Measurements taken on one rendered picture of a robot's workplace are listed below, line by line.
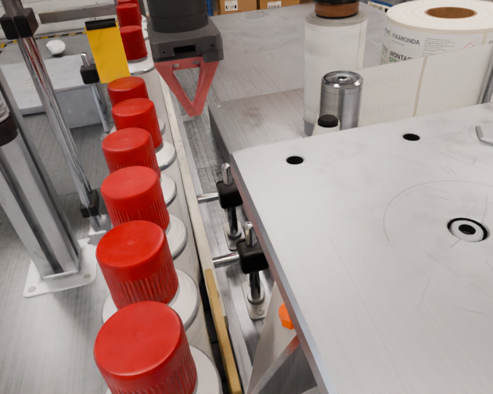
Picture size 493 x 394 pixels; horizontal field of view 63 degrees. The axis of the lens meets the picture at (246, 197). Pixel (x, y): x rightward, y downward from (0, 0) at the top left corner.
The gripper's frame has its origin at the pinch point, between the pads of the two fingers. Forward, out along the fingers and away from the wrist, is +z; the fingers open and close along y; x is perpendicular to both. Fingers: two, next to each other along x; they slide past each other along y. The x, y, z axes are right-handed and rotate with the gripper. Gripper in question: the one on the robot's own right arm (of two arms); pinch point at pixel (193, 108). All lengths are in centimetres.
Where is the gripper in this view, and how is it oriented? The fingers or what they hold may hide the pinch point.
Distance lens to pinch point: 47.7
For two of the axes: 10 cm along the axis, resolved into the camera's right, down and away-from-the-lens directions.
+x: -9.7, 2.0, -1.4
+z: 0.7, 7.9, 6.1
